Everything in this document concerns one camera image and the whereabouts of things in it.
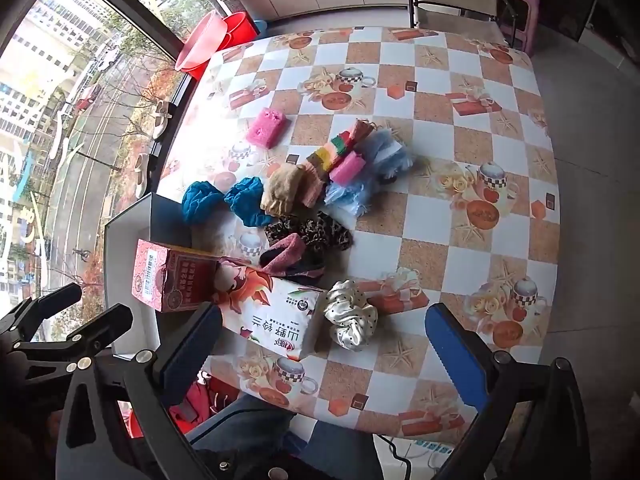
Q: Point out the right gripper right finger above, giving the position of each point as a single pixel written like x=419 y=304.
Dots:
x=463 y=354

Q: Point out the leopard print scrunchie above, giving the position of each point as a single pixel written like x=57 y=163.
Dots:
x=320 y=233

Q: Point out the red patterned carton box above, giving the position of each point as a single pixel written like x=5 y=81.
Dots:
x=170 y=278

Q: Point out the white polka dot scrunchie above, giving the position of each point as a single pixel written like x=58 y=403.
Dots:
x=353 y=319

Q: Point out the white shoe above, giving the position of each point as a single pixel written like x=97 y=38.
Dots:
x=141 y=172
x=162 y=115

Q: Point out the pink and black sock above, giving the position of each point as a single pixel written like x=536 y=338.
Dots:
x=291 y=259

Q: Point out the red stool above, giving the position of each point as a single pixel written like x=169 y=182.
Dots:
x=206 y=397

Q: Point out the checkered patterned tablecloth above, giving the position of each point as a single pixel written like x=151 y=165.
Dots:
x=475 y=223

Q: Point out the beige knit sock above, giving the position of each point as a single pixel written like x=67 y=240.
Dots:
x=280 y=190

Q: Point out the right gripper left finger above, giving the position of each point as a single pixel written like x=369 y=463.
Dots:
x=183 y=353

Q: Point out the pink sponge block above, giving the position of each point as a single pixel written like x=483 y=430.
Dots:
x=267 y=128

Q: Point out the pink plastic basin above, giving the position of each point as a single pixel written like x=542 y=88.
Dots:
x=208 y=36

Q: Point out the light blue fluffy cloth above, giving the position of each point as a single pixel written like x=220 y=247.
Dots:
x=385 y=160

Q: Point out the grey white storage box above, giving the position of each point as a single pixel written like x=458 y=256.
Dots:
x=157 y=219

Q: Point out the white shoe far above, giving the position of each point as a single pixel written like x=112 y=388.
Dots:
x=162 y=115

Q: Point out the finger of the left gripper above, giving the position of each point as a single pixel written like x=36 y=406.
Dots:
x=90 y=338
x=23 y=321

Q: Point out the striped pink knit sock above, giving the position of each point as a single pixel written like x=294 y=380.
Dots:
x=318 y=165

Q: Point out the white shoe near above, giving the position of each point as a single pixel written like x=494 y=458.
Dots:
x=141 y=172

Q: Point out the red plastic bucket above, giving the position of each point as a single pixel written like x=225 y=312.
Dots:
x=241 y=29

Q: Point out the white floral package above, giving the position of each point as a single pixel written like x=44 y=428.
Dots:
x=278 y=315

